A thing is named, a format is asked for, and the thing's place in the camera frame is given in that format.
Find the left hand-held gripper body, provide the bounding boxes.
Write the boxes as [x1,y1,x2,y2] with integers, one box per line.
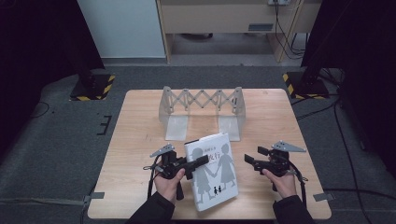
[148,143,189,201]

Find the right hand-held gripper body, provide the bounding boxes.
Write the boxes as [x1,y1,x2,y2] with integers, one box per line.
[253,140,307,178]

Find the white book with grey figures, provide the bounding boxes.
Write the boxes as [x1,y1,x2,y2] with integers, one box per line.
[184,133,240,213]

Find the person's left hand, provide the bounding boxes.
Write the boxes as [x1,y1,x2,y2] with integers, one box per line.
[154,168,187,205]

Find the person's right hand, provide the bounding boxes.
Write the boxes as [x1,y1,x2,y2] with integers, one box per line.
[262,168,299,201]

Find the clear acrylic book rack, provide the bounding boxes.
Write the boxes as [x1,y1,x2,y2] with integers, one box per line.
[158,86,247,143]

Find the grey tape piece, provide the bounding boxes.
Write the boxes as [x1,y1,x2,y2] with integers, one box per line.
[312,192,336,203]
[83,191,106,205]

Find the black tape floor mark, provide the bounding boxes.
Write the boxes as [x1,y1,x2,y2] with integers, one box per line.
[96,114,113,136]

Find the striped black stand base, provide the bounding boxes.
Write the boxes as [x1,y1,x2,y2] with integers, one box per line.
[69,73,117,103]
[282,71,331,101]

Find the light wooden desk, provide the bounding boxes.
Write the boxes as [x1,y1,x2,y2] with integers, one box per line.
[156,0,323,64]

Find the black curtain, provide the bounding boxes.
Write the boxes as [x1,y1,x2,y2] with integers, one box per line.
[301,0,396,180]
[0,0,106,157]

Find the white panel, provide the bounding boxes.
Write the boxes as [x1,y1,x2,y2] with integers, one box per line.
[77,0,166,59]

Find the left hand-held gripper black cable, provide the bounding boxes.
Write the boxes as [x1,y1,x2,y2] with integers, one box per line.
[143,154,161,201]

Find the hand-held gripper black cable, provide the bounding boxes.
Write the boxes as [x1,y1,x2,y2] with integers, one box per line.
[143,154,161,201]
[289,167,310,210]

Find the right hand-held gripper black cable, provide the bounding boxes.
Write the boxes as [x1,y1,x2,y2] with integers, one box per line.
[289,167,310,210]

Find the black floor cable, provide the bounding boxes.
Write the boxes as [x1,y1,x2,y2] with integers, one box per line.
[294,100,341,121]
[30,101,51,119]
[333,102,366,220]

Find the black hanging cables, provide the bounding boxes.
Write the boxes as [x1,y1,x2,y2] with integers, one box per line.
[273,0,308,61]

